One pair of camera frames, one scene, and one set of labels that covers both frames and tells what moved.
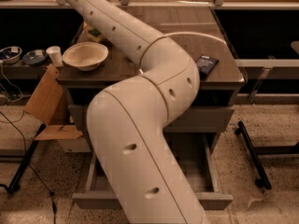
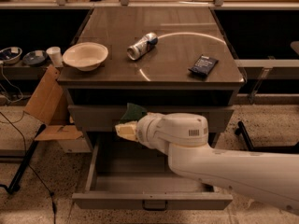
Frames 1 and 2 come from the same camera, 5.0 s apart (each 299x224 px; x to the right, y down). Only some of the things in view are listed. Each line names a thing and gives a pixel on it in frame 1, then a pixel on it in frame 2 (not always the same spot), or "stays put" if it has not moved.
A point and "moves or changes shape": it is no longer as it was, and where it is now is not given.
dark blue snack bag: (206, 65) stays put
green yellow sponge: (94, 32) moves or changes shape
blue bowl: (35, 57) stays put
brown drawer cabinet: (211, 116) stays put
